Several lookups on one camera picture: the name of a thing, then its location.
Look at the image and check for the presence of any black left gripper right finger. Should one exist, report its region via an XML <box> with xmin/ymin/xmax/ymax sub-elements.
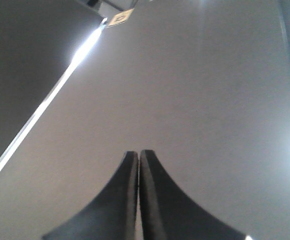
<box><xmin>139</xmin><ymin>149</ymin><xmax>247</xmax><ymax>240</ymax></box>

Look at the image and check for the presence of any yellow label sticker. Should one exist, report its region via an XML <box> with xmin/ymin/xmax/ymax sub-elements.
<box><xmin>106</xmin><ymin>8</ymin><xmax>134</xmax><ymax>28</ymax></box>

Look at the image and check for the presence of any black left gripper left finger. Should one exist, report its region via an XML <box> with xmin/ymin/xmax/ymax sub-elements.
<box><xmin>42</xmin><ymin>151</ymin><xmax>139</xmax><ymax>240</ymax></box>

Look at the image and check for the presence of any dark grey fridge body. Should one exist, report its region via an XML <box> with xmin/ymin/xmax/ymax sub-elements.
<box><xmin>0</xmin><ymin>0</ymin><xmax>106</xmax><ymax>172</ymax></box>

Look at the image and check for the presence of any fridge door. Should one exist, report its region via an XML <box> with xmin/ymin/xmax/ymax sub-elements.
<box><xmin>0</xmin><ymin>0</ymin><xmax>290</xmax><ymax>240</ymax></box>

